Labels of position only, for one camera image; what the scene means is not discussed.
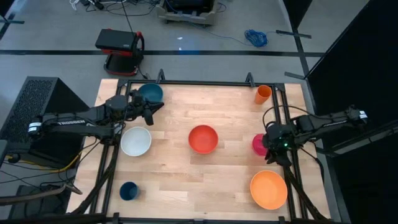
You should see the orange cup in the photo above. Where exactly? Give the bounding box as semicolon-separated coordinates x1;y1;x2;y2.
254;85;272;105

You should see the orange bowl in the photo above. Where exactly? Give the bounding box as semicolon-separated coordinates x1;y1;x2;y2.
250;170;289;210

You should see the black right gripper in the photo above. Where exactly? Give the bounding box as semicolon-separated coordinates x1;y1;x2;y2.
262;123;296;167

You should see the black aluminium table frame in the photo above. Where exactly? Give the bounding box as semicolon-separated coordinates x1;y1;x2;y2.
67;68;330;224

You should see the blue cable coil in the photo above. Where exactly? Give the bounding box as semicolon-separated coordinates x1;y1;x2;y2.
244;29;268;48

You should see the black partition foot bar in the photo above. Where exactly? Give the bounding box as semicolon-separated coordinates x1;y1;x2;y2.
284;72;307;80
275;30;312;40

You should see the black equipment box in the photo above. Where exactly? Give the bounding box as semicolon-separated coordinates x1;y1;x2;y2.
164;0;215;13

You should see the yellow cable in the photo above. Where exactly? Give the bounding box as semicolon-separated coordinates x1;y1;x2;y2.
6;154;82;174

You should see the wooden wheeled pallet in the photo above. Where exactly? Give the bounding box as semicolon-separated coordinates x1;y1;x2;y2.
156;0;220;26

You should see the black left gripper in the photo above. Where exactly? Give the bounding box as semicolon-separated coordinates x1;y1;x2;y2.
124;89;165;126

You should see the black floor cable tangle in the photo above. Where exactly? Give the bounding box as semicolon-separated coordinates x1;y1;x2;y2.
70;0;162;16

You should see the black floor stand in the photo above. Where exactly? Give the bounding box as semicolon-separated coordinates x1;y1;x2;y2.
0;0;25;41

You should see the black partition panel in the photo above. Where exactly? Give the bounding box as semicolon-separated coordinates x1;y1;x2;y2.
282;0;313;30

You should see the red bowl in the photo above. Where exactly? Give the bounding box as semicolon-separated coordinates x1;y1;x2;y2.
188;124;219;155

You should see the black perforated computer case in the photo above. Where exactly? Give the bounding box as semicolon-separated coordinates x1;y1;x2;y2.
0;76;90;159

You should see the dark blue cup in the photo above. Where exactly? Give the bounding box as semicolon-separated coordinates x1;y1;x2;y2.
119;181;140;202

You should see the white bowl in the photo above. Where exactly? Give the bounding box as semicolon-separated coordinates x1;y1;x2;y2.
120;126;152;157

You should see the pink cup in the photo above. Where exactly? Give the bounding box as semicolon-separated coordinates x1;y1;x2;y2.
252;133;269;156

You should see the dark blue bowl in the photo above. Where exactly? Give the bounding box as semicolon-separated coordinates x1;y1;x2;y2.
138;83;164;103

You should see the large black partition wall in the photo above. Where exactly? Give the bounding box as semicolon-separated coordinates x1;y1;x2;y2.
306;0;398;224

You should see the red and black tool cart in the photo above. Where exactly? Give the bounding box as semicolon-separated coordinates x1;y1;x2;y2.
95;28;146;77

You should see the black floor box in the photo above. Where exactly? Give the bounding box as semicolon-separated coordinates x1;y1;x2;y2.
9;185;72;220

